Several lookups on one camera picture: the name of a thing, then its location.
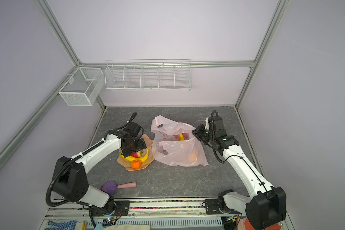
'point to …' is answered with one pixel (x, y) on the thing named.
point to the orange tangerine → (136, 164)
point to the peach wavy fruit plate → (127, 164)
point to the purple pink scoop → (110, 187)
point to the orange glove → (248, 226)
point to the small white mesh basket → (81, 88)
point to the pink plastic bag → (175, 144)
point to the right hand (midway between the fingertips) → (191, 129)
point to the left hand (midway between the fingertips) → (139, 150)
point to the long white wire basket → (148, 74)
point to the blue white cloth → (68, 225)
